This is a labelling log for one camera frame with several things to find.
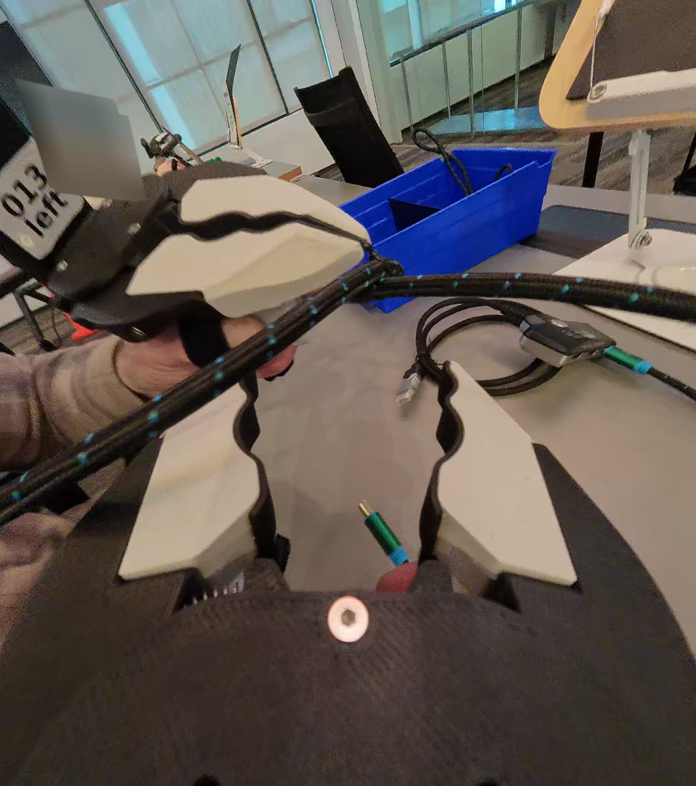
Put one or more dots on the black high-back chair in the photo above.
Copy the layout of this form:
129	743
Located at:
348	129

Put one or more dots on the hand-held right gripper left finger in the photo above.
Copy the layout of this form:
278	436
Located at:
194	491

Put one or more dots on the person's left forearm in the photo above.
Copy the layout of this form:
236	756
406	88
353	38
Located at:
29	405

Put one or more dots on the black desk lamp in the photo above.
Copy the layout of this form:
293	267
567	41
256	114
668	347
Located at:
234	98

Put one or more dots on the blue plastic bin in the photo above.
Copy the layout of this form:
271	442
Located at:
471	233

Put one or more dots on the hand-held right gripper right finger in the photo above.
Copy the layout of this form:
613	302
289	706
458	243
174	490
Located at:
501	504

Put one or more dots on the black blue-bin divider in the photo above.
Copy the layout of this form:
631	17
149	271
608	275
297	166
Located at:
412	215

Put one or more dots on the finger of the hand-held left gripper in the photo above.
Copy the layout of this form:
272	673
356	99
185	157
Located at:
262	197
237	270

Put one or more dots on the person's left hand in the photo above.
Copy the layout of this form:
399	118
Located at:
152	365

